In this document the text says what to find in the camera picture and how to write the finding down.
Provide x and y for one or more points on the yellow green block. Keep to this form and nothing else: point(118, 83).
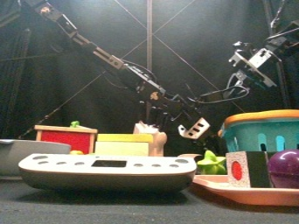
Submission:
point(125, 144)

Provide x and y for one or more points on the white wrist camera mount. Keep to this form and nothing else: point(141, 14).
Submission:
point(194, 129)

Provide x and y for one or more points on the sushi block with red centre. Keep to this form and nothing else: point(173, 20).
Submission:
point(249, 169)

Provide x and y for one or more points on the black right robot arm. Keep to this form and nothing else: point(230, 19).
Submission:
point(286, 35)

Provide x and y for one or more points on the small green toy piece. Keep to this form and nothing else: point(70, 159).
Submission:
point(75, 124)

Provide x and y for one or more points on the pink plastic tray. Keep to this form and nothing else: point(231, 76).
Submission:
point(249, 195)

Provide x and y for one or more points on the purple ball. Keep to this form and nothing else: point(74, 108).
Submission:
point(285, 169)

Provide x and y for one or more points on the teal basket with orange rim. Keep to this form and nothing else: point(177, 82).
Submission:
point(249, 131)

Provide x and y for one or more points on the grey bowl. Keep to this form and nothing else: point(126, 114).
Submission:
point(23, 154)

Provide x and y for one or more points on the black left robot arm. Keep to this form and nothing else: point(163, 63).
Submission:
point(129, 73)

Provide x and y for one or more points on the green star toy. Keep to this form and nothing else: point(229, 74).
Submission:
point(213, 164)

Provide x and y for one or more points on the white kitchen scale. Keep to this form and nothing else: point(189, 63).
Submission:
point(109, 178)

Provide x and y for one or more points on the vertical metal frame pole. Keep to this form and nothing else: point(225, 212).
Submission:
point(150, 29)

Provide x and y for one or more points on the small yellow toy piece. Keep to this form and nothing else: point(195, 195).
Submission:
point(77, 152)

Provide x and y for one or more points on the red wooden box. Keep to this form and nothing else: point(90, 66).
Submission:
point(66, 140)

